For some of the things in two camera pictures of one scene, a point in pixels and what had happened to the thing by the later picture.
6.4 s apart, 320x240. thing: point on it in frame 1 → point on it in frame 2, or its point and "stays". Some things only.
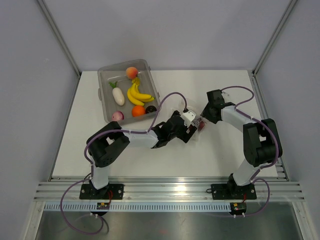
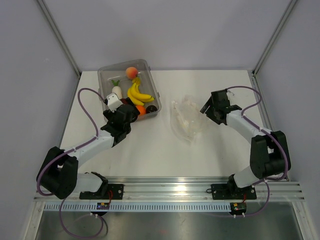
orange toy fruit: [138, 110] stays
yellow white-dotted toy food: [135, 96] stays
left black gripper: [184, 136] → [110, 115]
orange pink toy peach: [131, 72] stays
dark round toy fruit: [150, 109] stays
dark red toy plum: [202, 124] → [124, 100]
